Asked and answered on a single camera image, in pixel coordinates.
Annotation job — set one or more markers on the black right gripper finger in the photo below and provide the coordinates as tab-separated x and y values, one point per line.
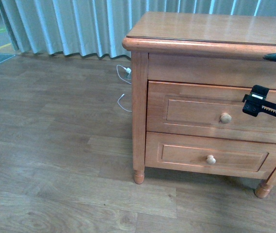
255	102

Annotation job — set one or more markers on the drawer round knob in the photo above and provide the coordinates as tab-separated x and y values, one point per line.
225	118
210	159

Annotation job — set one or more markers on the wooden drawer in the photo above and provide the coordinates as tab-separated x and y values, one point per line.
194	109
189	153

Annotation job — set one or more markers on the light wooden nightstand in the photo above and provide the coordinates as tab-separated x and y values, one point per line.
190	73

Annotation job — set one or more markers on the grey pleated curtain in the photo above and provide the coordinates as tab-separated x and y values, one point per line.
99	26

